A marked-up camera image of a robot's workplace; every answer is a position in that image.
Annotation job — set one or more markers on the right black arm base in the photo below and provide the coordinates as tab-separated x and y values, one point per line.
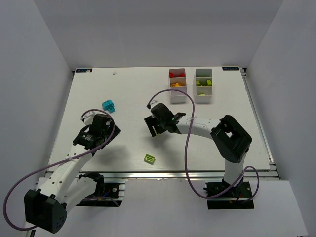
238	197

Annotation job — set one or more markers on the aluminium table rail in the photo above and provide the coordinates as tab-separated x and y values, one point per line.
159	175

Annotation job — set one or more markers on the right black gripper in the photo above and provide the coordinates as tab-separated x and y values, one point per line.
153	124

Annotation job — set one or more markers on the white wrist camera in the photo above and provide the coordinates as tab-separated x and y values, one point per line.
87	118
151	103

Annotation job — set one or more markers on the left white sorting container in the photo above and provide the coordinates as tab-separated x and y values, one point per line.
177	80

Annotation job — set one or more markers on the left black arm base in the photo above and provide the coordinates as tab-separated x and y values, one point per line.
96	192

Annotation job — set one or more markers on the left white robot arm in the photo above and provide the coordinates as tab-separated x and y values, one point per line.
47	207

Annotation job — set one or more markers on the white sorting container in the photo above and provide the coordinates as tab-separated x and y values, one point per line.
202	74
177	80

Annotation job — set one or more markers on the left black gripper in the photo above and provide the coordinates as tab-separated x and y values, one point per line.
108	138

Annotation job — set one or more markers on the lime 2x2 lego brick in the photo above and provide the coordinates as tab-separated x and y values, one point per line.
149	159

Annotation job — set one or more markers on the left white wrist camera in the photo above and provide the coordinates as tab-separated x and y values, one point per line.
87	118

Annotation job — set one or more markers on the right white sorting container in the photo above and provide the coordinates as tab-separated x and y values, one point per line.
202	74

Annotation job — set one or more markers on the cyan arched lego brick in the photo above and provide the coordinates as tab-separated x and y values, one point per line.
107	104

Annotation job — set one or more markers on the red curved lego piece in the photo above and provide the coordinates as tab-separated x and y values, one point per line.
172	74

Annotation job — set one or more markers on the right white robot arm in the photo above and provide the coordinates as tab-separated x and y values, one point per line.
230	138

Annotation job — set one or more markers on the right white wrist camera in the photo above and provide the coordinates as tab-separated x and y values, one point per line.
151	103

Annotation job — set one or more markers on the cyan square lego brick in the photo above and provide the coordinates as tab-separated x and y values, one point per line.
111	109

